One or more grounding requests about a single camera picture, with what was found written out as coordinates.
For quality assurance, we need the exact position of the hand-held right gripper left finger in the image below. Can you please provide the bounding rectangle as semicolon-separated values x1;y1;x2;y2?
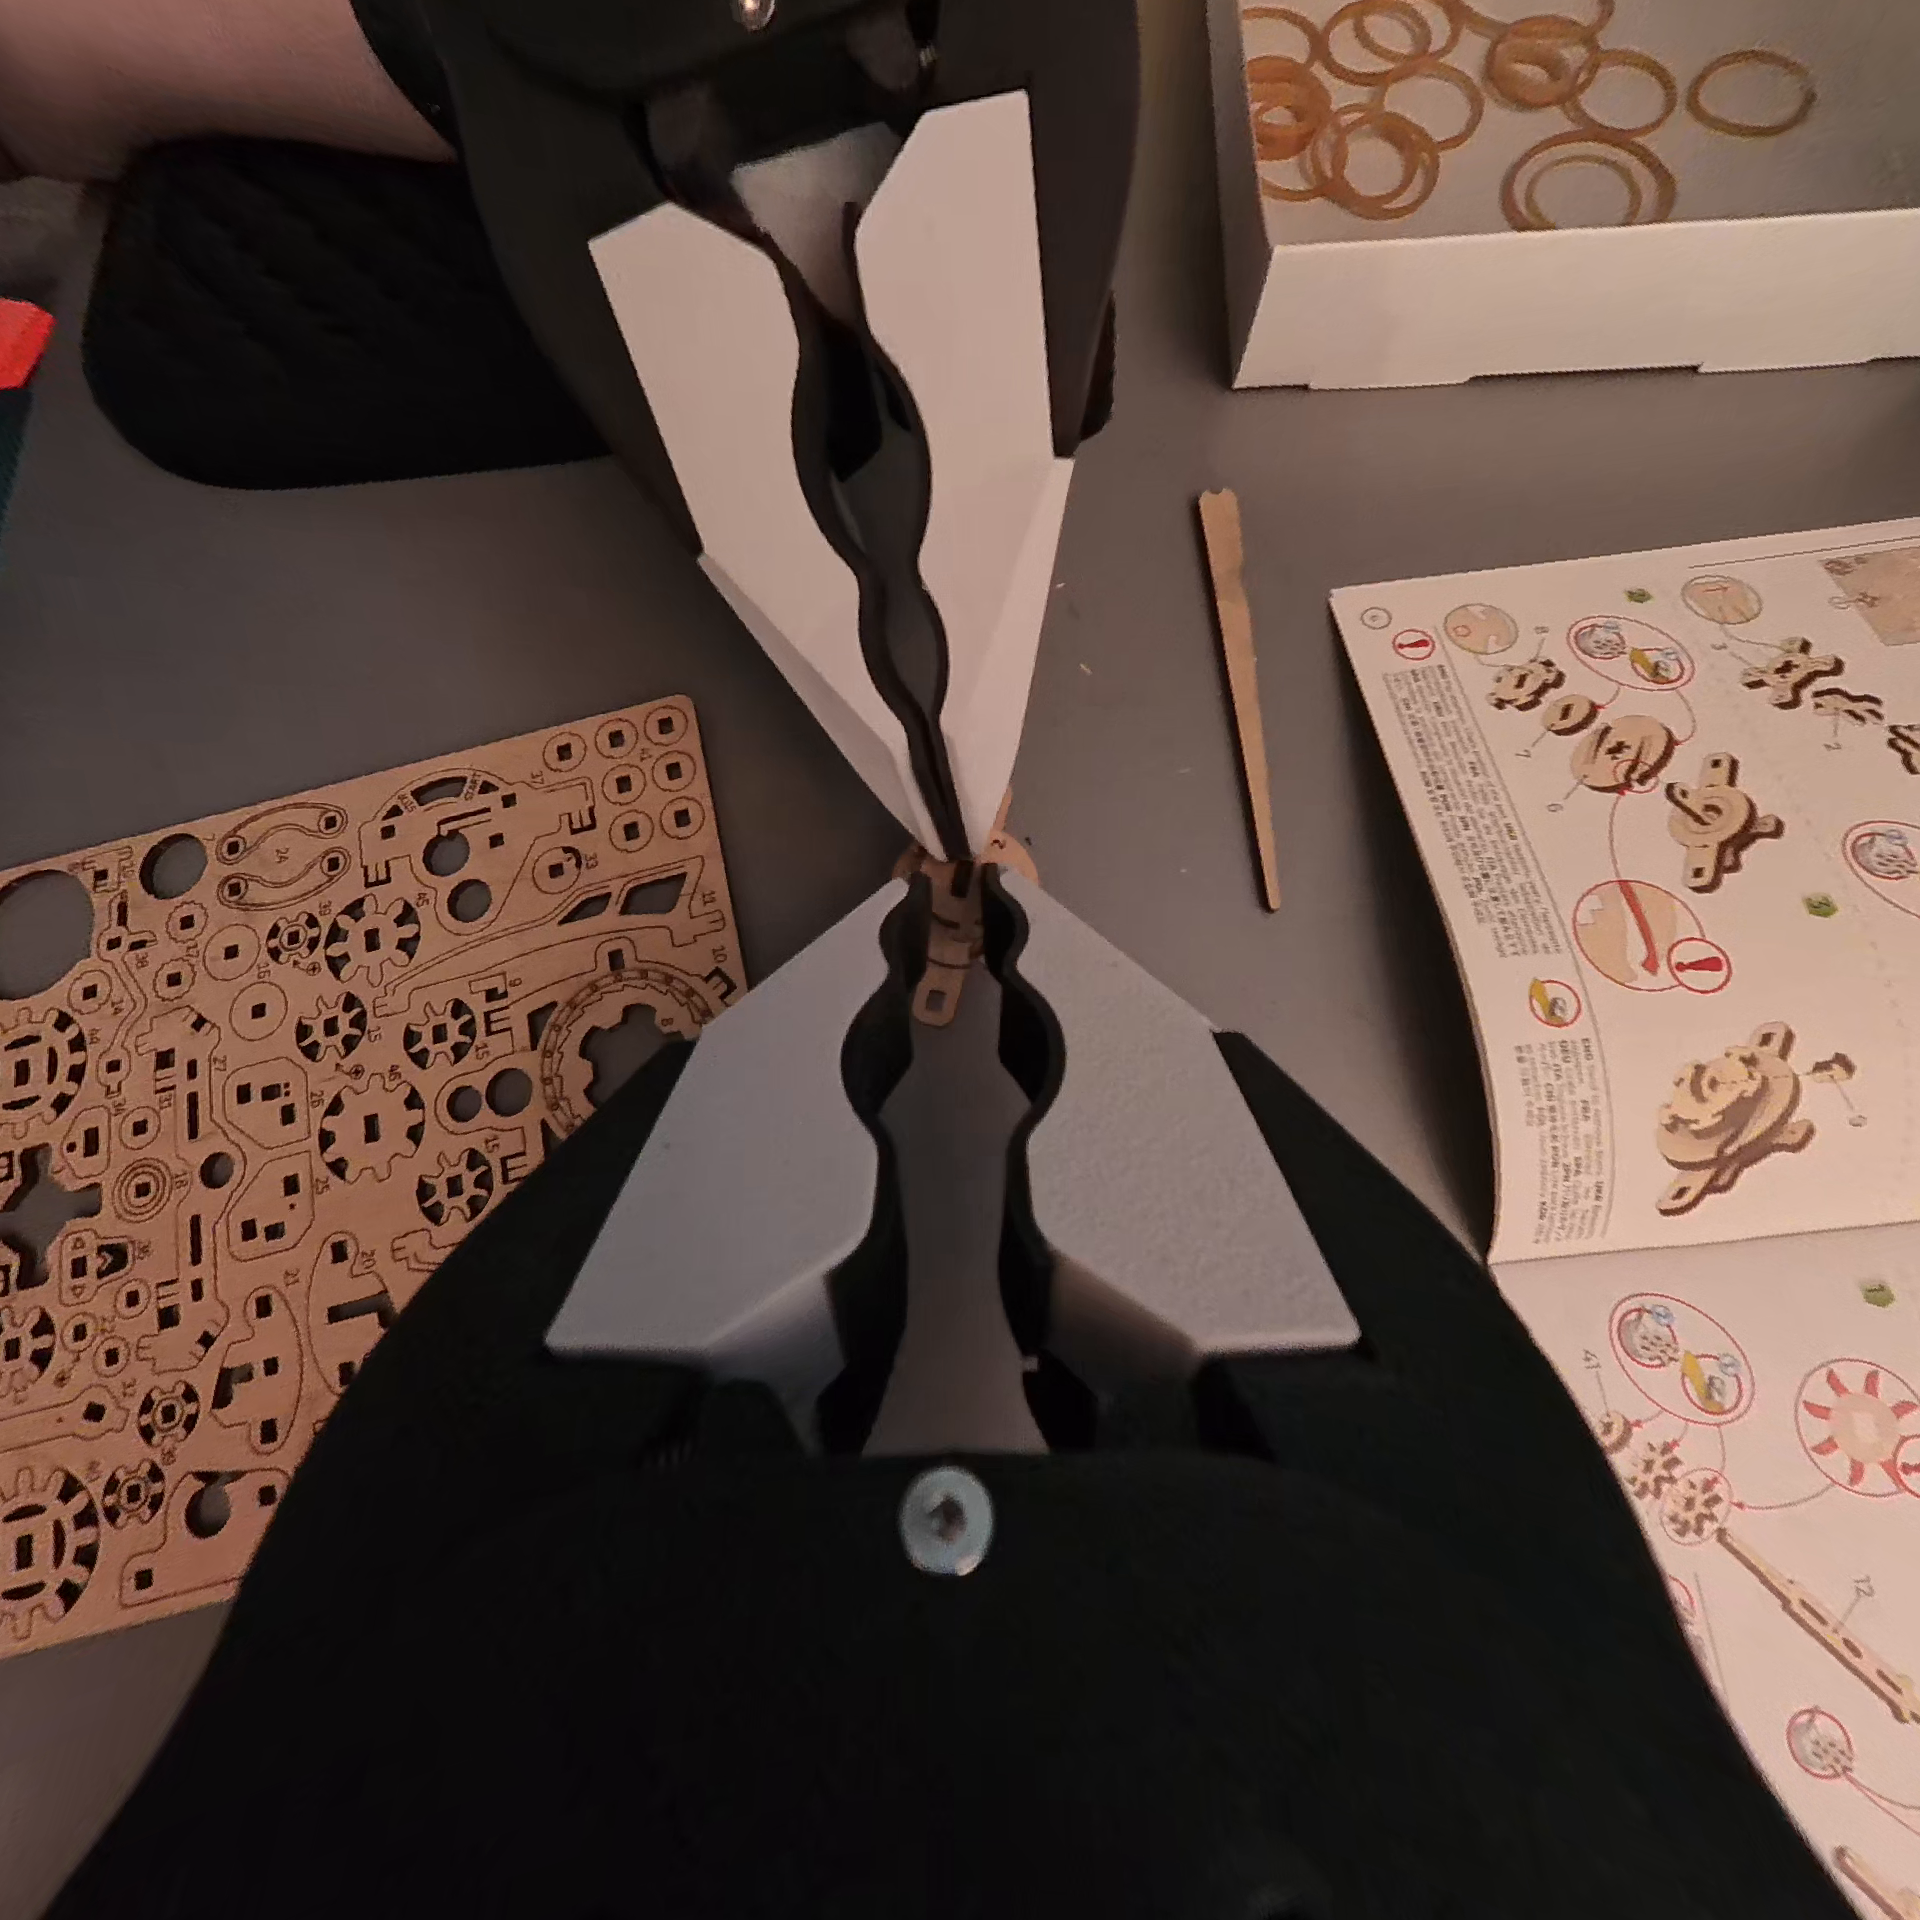
543;877;922;1453

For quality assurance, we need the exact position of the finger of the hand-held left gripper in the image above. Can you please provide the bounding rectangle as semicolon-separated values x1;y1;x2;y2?
586;199;973;870
841;90;1085;854

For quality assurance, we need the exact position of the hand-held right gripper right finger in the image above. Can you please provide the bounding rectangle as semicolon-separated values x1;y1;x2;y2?
978;867;1367;1453

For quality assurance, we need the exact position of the laser-cut wooden parts sheet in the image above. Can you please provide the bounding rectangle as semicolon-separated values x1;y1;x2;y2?
0;692;748;1658

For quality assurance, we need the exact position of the round wooden model assembly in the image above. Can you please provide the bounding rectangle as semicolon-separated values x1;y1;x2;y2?
893;794;1043;1030

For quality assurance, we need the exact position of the thin wooden stick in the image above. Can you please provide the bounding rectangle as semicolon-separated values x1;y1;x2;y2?
1196;486;1284;915

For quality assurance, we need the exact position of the person's left forearm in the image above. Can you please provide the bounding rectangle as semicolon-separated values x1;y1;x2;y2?
0;0;454;192

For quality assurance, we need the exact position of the black quilted wrist pad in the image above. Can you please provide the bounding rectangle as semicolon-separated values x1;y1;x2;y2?
83;134;617;488

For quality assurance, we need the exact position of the pile of tan rubber bands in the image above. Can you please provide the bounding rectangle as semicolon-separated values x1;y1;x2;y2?
1237;0;1816;236

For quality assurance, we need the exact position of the illustrated instruction booklet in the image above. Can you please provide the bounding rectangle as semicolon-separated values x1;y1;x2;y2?
1327;517;1920;1920

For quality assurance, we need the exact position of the white cardboard box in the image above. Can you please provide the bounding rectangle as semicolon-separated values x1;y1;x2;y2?
1208;0;1920;392

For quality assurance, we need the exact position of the red and teal item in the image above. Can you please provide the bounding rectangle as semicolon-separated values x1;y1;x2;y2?
0;298;55;520

